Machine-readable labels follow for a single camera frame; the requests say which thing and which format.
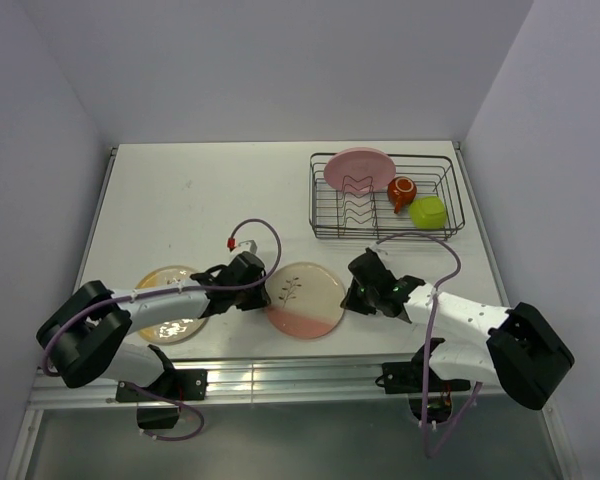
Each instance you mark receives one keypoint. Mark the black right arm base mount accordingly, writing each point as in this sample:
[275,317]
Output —
[406,378]

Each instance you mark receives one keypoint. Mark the yellow and cream floral plate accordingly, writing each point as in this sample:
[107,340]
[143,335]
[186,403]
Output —
[172,331]

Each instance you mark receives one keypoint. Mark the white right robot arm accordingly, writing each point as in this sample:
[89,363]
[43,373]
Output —
[466,342]

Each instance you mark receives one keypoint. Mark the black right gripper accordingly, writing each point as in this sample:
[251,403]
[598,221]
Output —
[350,301]

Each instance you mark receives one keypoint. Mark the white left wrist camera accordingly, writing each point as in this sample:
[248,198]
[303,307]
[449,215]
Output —
[237,247]

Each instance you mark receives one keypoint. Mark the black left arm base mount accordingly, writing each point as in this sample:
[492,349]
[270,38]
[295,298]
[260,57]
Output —
[165,402]

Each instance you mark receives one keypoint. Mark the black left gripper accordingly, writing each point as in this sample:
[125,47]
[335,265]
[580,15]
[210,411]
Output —
[260,300]

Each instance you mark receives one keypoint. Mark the orange and black cup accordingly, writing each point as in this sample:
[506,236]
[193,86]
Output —
[401,192]

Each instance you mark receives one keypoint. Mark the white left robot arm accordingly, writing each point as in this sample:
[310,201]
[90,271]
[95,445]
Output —
[85,338]

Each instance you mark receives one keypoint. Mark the white and green square bowl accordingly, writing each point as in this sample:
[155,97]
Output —
[428,213]

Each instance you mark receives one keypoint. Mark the pink and cream floral plate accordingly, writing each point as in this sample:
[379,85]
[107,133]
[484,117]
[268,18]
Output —
[305,300]

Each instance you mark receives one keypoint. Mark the aluminium extrusion rail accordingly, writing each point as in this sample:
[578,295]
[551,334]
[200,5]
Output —
[292,380]

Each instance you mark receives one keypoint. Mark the pink plastic plate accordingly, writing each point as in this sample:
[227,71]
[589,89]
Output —
[359,170]

